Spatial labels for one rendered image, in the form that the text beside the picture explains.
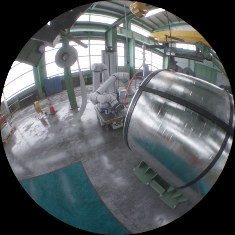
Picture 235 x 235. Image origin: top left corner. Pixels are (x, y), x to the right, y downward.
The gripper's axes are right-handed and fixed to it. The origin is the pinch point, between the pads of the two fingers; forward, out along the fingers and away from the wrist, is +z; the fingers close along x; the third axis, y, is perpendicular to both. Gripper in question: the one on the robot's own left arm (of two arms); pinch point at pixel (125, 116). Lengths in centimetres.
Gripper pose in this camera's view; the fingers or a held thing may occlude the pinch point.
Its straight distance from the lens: 94.2
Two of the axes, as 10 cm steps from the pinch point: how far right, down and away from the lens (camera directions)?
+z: 6.3, 7.8, -0.5
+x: -0.8, 1.2, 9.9
